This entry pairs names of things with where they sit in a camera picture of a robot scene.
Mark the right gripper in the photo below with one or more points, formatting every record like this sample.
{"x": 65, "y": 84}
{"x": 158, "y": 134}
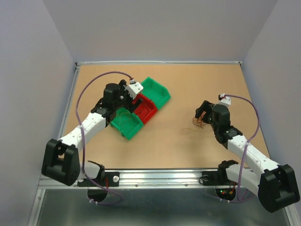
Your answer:
{"x": 202, "y": 108}

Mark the green bin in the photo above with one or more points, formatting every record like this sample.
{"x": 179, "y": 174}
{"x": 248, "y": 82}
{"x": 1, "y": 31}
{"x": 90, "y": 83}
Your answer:
{"x": 128, "y": 124}
{"x": 154, "y": 91}

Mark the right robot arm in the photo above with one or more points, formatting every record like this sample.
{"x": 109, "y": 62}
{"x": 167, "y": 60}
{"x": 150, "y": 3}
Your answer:
{"x": 273, "y": 184}

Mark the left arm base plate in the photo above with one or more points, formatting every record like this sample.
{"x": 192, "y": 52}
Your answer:
{"x": 105, "y": 179}

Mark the near green bin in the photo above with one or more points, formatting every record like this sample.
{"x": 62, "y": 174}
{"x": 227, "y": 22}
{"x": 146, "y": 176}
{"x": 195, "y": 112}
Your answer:
{"x": 128, "y": 124}

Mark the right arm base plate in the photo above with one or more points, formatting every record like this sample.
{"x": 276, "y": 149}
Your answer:
{"x": 214, "y": 178}

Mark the far green bin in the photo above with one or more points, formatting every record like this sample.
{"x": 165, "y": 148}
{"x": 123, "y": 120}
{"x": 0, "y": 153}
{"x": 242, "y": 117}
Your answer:
{"x": 154, "y": 91}

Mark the aluminium rail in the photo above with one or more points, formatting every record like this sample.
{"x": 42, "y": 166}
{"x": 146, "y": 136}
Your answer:
{"x": 161, "y": 179}

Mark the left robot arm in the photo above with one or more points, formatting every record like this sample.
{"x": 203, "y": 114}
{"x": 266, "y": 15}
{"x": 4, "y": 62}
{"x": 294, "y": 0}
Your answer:
{"x": 61, "y": 159}

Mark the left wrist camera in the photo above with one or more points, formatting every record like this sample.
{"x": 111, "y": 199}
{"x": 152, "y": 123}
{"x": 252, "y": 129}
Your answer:
{"x": 134, "y": 88}

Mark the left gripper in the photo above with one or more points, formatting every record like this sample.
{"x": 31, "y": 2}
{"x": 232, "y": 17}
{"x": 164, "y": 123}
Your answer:
{"x": 130, "y": 106}

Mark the red bin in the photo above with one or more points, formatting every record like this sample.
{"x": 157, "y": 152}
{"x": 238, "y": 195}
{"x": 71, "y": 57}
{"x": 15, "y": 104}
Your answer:
{"x": 146, "y": 109}

